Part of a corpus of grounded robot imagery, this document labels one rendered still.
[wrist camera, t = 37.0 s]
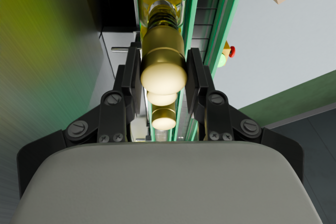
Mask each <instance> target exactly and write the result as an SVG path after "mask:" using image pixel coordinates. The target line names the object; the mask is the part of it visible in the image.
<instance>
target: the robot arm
mask: <svg viewBox="0 0 336 224"><path fill-rule="evenodd" d="M186 67H187V73H188V80H187V83H186V85H185V86H184V87H185V94H186V102H187V109H188V114H191V118H192V119H195V120H196V121H197V141H141V142H132V131H131V122H132V121H133V120H134V119H136V118H137V115H139V114H140V108H141V97H142V84H141V81H140V72H141V54H140V49H137V47H135V46H129V48H128V53H127V58H126V63H125V64H119V65H118V68H117V73H116V77H115V81H114V85H113V90H109V91H107V92H106V93H104V94H103V95H102V97H101V99H100V104H99V105H98V106H96V107H94V108H93V109H91V110H90V111H88V112H87V113H85V114H84V115H82V116H81V117H79V118H77V119H76V120H74V121H73V122H71V123H70V124H69V125H68V127H67V128H66V129H65V130H62V129H60V130H58V131H56V132H53V133H51V134H49V135H46V136H44V137H42V138H40V139H37V140H35V141H33V142H30V143H28V144H26V145H25V146H23V147H22V148H21V149H20V150H19V152H18V153H17V156H16V162H17V174H18V186H19V197H20V201H19V203H18V205H17V207H16V209H15V212H14V214H13V216H12V218H11V220H10V223H9V224H323V223H322V221H321V219H320V217H319V215H318V213H317V211H316V209H315V207H314V205H313V203H312V201H311V199H310V197H309V195H308V194H307V192H306V190H305V188H304V160H305V152H304V149H303V147H302V145H301V144H300V143H298V142H297V141H296V140H294V139H292V138H289V137H287V136H285V135H282V134H280V133H278V132H275V131H273V130H271V129H268V128H266V127H264V128H262V127H260V125H259V124H258V123H257V122H256V121H255V120H253V119H252V118H250V117H249V116H247V115H245V114H244V113H242V112H241V111H239V110H238V109H236V108H234V107H233V106H231V105H230V104H229V100H228V97H227V96H226V94H225V93H223V92H222V91H219V90H216V89H215V85H214V82H213V78H212V75H211V71H210V68H209V66H208V65H203V62H202V58H201V54H200V50H199V48H198V47H191V48H190V49H188V51H187V58H186Z"/></svg>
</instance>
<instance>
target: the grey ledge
mask: <svg viewBox="0 0 336 224"><path fill-rule="evenodd" d="M134 28H137V27H136V26H104V27H103V29H102V32H101V33H102V36H103V40H104V43H105V46H106V50H107V53H108V57H109V60H110V63H111V67H112V70H113V74H114V77H115V78H116V74H117V70H118V66H119V65H125V64H126V60H127V55H128V53H127V52H112V50H111V48H112V47H130V45H131V42H135V41H134V34H133V30H134ZM147 123H148V116H147V107H146V98H145V90H144V87H143V86H142V91H141V103H140V114H137V118H135V119H134V120H133V121H132V122H131V140H132V142H139V141H136V139H138V138H146V136H147V127H146V125H147Z"/></svg>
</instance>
